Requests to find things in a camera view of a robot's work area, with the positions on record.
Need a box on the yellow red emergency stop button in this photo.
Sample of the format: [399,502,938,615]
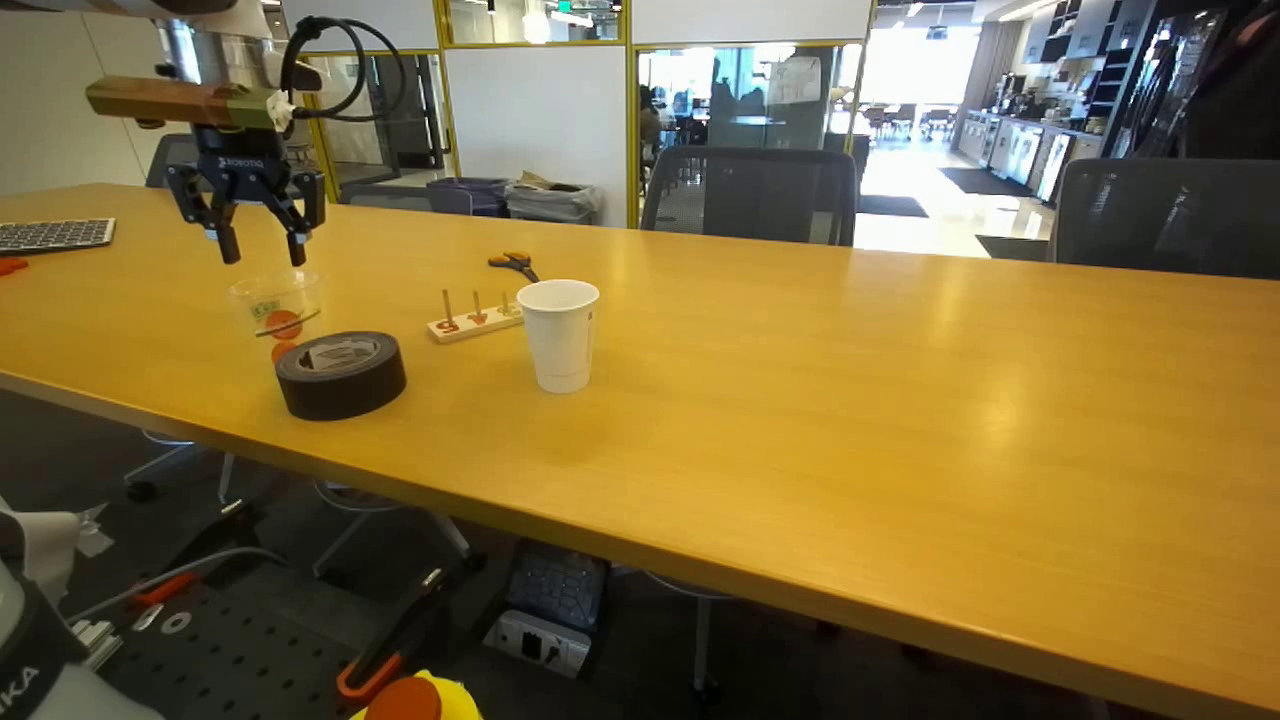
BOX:
[353,668,487,720]

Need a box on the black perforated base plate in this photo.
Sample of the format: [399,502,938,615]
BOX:
[97,554,403,720]

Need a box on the white paper cup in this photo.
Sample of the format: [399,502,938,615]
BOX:
[511,276,606,400]

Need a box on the black tape roll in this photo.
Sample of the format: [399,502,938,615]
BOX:
[272,328,414,425]

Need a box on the grey power supply box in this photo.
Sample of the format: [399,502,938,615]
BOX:
[481,548,611,678]

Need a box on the grey cable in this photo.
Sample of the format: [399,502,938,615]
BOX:
[75,539,278,620]

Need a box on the black glass door fridge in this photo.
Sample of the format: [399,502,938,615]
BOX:
[1115,0,1206,160]

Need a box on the white kitchen counter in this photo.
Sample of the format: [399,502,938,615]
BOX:
[951,103,1071,206]

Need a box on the small orange handled screwdriver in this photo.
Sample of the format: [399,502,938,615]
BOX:
[127,572,202,620]

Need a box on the black orange handled tool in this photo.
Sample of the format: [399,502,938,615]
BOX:
[332,564,452,702]

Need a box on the wooden number peg board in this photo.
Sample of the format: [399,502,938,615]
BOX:
[423,283,525,349]

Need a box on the yellow framed glass partition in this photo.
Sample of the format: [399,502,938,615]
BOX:
[286,0,877,233]

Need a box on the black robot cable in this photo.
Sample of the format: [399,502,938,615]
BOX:
[278,10,417,128]

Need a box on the clear plastic cup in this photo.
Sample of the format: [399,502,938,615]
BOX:
[221,262,330,373]

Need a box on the grey computer keyboard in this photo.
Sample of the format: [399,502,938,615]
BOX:
[0,214,121,259]

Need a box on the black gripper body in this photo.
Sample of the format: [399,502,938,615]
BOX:
[180,122,322,199]

